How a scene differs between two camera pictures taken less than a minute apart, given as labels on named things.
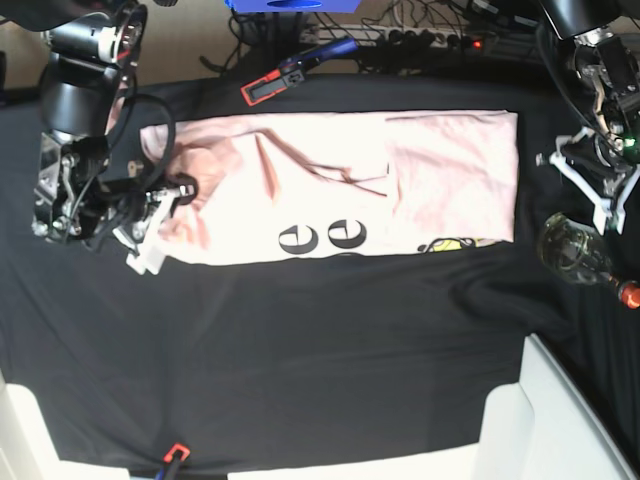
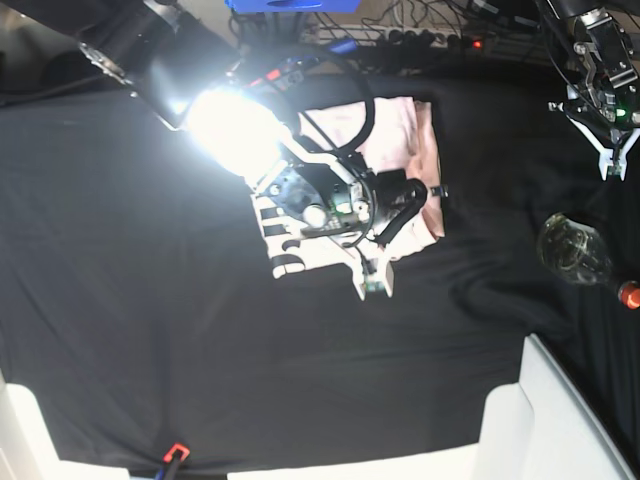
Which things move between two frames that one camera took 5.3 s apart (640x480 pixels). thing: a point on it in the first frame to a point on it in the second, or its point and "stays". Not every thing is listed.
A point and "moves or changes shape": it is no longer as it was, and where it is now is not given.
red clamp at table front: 177,447 stays
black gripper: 590,156 to 611,133
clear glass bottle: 579,254 stays
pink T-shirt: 320,187 moves or changes shape
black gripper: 122,201 to 395,198
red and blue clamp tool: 291,71 stays
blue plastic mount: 293,6 stays
